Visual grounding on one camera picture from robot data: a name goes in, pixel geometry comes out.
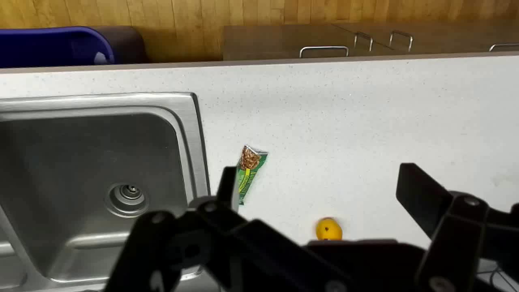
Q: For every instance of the stainless steel double sink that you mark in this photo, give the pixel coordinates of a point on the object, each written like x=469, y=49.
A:
x=78, y=171

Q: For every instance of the wooden base cabinet drawers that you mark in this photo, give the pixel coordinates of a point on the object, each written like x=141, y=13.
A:
x=367, y=39

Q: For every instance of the green granola bar packet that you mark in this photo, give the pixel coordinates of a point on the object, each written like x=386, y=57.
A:
x=248, y=166

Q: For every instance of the blue plastic bin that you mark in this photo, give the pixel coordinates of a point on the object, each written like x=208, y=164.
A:
x=54, y=47

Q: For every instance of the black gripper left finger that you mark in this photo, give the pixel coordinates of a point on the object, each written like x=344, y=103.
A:
x=240, y=255

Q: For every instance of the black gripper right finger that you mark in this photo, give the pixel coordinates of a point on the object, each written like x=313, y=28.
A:
x=463, y=231

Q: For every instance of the yellow lemon toy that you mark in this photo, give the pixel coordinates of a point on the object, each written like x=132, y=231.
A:
x=328, y=229

